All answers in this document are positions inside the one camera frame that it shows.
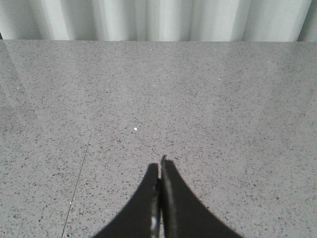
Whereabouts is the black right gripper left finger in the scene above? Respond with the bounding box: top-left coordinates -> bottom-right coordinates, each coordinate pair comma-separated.
94,163 -> 159,238

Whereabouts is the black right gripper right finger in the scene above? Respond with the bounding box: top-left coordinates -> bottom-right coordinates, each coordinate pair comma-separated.
161,155 -> 241,238

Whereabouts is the pale green curtain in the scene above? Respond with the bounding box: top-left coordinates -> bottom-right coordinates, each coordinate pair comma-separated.
0,0 -> 317,42

